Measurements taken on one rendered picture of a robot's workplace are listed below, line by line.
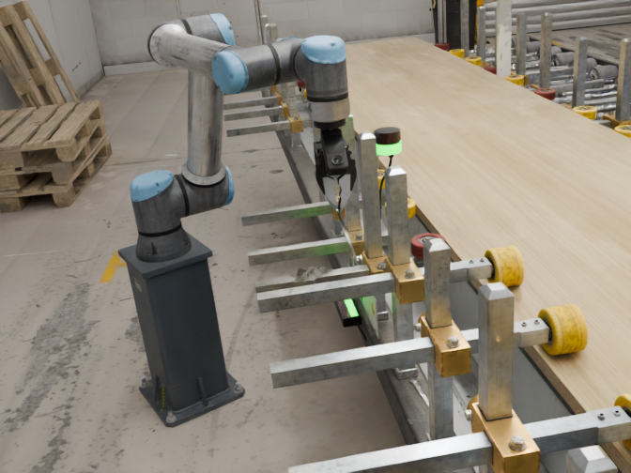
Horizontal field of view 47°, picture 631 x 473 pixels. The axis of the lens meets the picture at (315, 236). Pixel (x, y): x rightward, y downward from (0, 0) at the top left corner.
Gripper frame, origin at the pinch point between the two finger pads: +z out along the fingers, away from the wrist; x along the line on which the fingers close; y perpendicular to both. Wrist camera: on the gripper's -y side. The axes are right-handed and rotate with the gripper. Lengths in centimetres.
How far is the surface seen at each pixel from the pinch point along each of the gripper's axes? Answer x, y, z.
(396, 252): -6.9, -24.3, 1.6
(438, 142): -46, 73, 11
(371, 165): -8.2, 0.7, -8.5
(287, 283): 13.7, -3.1, 15.6
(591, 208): -63, 3, 11
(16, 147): 156, 329, 58
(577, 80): -115, 113, 7
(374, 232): -7.9, 0.7, 7.7
